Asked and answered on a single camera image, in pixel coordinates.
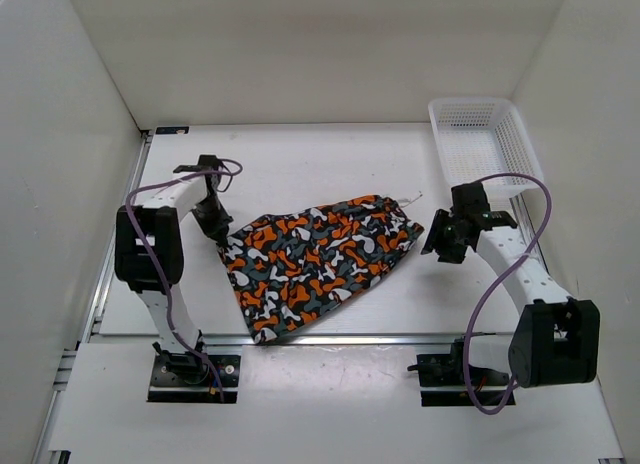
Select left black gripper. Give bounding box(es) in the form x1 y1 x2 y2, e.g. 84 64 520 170
190 196 232 243

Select orange camouflage shorts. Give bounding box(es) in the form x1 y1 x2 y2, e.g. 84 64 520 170
218 195 424 344

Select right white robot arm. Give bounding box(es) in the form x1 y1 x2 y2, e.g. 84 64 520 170
423 182 600 390

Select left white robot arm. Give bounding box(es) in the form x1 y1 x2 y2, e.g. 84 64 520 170
114 155 243 388

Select white perforated plastic basket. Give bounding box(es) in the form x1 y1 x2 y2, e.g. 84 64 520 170
428 97 544 199

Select black label sticker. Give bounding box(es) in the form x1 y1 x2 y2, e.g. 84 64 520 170
155 126 190 135

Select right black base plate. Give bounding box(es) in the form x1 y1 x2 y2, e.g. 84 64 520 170
407 354 510 407

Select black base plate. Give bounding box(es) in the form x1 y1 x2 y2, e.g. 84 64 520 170
147 343 241 404
407 354 510 407

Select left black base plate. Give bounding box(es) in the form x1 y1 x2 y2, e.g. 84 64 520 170
147 343 241 404

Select aluminium rail front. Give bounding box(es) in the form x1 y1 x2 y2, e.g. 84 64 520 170
84 332 521 347

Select aluminium rail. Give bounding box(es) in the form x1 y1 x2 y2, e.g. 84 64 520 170
31 128 153 464
84 332 521 347

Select aluminium rail left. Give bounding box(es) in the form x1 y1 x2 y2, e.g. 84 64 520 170
31 128 153 464

